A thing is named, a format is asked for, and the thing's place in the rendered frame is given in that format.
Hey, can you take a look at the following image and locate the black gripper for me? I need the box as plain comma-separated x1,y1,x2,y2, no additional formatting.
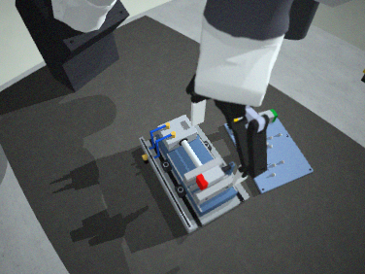
185,73,270,186

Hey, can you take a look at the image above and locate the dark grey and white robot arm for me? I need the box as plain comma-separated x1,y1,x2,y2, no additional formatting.
51,0,294,107

